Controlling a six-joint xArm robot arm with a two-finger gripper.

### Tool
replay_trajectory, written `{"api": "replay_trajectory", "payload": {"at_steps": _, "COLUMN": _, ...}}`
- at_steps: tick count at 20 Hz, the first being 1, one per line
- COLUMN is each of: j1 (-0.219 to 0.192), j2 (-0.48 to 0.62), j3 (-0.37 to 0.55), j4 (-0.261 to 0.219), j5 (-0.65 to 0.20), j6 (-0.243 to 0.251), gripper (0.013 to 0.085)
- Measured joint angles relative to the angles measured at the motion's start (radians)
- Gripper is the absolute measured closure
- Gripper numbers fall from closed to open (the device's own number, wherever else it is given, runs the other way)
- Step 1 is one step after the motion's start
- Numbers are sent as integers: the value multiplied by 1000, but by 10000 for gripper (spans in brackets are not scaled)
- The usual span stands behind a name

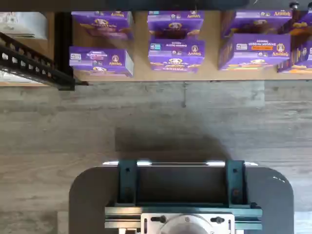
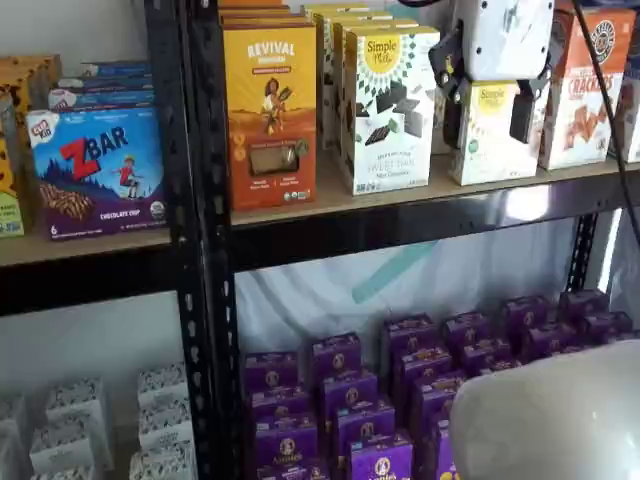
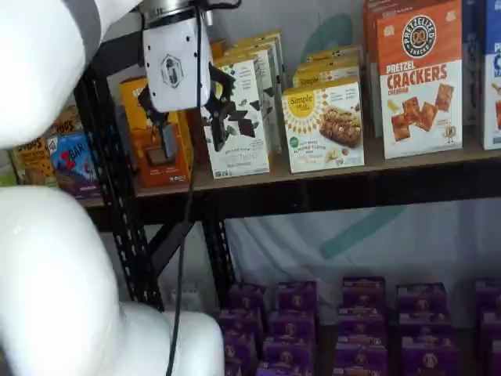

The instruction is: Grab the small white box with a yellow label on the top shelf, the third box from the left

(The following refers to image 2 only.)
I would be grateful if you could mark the purple Annie's snack box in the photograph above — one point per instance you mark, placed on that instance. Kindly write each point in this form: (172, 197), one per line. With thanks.
(349, 392)
(606, 325)
(484, 355)
(466, 327)
(286, 440)
(272, 372)
(290, 472)
(435, 397)
(525, 312)
(422, 362)
(437, 450)
(280, 402)
(582, 302)
(337, 352)
(382, 460)
(365, 425)
(547, 340)
(410, 331)

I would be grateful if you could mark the yellow Bobo's box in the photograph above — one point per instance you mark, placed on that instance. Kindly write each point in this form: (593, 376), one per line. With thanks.
(7, 175)
(30, 75)

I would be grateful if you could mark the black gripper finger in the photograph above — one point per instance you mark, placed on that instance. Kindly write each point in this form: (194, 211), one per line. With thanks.
(447, 60)
(522, 117)

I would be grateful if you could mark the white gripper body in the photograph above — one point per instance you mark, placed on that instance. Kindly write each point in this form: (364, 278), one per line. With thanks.
(505, 40)

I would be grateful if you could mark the white yellow almond bar box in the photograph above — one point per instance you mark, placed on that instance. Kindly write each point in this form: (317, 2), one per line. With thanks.
(492, 145)

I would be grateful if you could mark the orange Revival box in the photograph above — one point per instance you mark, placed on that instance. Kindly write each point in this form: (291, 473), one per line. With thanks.
(265, 20)
(270, 125)

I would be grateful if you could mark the orange white pretzel crackers box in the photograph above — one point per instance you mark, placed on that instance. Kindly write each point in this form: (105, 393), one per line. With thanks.
(582, 125)

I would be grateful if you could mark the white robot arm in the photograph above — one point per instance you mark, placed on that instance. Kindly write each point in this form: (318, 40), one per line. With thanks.
(550, 425)

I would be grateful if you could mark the white Sweet Thins box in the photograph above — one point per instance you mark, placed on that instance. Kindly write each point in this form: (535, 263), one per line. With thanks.
(338, 100)
(390, 125)
(325, 75)
(335, 7)

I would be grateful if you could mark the black metal shelf rack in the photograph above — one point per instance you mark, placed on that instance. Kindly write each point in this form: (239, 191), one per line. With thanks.
(212, 225)
(175, 175)

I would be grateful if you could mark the white printed small box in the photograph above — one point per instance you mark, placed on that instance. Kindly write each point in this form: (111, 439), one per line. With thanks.
(60, 445)
(162, 465)
(65, 474)
(165, 425)
(75, 400)
(162, 380)

